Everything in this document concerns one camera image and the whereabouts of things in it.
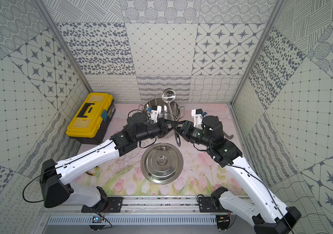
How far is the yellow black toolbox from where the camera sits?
0.86 m

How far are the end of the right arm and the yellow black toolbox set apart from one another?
0.59 meters

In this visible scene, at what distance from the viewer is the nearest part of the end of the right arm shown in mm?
480
